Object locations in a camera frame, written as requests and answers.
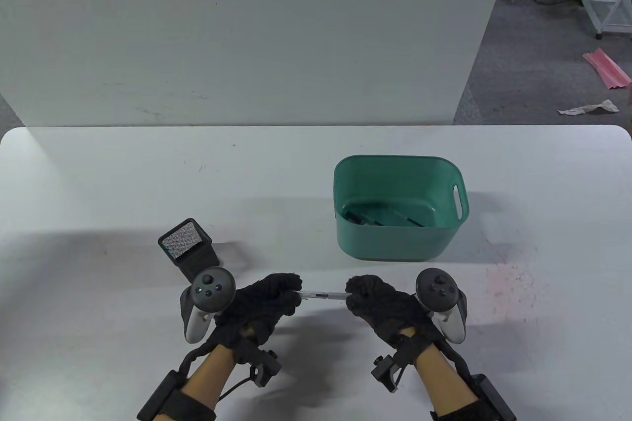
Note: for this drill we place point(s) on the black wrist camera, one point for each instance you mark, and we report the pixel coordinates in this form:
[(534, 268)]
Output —
[(266, 364), (385, 371)]

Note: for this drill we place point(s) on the white crumpled paper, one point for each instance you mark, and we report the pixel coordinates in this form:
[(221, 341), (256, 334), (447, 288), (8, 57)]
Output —
[(592, 107)]

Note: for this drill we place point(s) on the person's left forearm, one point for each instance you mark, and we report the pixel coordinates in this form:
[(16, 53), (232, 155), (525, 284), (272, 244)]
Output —
[(210, 376)]

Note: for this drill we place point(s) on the black pen tip section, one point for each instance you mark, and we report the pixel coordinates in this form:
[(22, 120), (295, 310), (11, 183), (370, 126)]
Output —
[(354, 217)]

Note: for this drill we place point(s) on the black mesh pen holder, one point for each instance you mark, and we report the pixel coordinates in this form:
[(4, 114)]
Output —
[(197, 258)]

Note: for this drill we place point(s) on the black right armband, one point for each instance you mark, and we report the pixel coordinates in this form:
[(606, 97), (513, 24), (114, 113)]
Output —
[(459, 412)]

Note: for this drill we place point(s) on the person's right forearm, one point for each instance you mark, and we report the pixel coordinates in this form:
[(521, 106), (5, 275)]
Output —
[(442, 376)]

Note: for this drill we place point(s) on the white partition board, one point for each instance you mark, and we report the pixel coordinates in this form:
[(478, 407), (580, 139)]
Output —
[(247, 36)]

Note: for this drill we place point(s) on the pink folded paper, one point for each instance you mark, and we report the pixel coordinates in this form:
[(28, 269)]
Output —
[(607, 68)]

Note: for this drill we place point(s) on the black armband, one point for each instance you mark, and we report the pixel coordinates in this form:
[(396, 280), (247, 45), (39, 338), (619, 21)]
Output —
[(459, 412), (190, 407)]

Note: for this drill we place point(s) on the person's right hand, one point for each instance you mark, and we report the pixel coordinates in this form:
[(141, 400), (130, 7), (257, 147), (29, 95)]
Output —
[(385, 302)]

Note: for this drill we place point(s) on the person's left hand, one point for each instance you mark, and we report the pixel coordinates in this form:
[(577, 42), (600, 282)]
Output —
[(261, 302)]

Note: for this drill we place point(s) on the clear plastic pen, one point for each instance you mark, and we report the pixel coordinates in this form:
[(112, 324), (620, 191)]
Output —
[(326, 294)]

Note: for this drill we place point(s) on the black grey left hand controller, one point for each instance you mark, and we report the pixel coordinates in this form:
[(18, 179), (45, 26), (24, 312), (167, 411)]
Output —
[(212, 290)]

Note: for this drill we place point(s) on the black left armband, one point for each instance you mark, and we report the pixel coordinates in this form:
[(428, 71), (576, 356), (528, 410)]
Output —
[(190, 407)]

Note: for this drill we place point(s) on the black grey right hand controller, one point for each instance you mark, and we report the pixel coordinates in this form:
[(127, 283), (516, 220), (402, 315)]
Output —
[(439, 287)]

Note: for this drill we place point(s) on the black grey hand controller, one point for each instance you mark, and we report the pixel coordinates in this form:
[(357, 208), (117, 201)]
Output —
[(212, 290), (439, 287)]

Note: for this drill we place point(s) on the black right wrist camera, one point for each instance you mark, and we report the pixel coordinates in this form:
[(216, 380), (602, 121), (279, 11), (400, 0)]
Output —
[(385, 371)]

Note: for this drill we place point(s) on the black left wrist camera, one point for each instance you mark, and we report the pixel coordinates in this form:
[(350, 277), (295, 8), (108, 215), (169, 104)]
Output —
[(266, 364)]

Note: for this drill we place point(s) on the green plastic bin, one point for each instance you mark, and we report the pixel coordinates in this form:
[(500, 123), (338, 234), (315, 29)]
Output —
[(395, 243)]

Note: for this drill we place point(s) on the thin black pen refill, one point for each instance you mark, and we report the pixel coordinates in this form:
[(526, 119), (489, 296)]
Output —
[(414, 221)]

